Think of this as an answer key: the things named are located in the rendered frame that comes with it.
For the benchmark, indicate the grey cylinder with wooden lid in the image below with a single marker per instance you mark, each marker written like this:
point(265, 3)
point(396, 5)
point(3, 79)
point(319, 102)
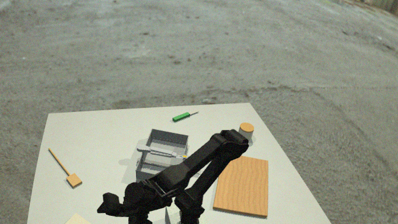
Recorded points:
point(246, 130)

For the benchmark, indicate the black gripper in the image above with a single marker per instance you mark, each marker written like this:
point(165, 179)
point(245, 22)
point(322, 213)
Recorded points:
point(111, 206)

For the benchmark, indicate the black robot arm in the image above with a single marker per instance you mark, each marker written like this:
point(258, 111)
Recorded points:
point(219, 151)

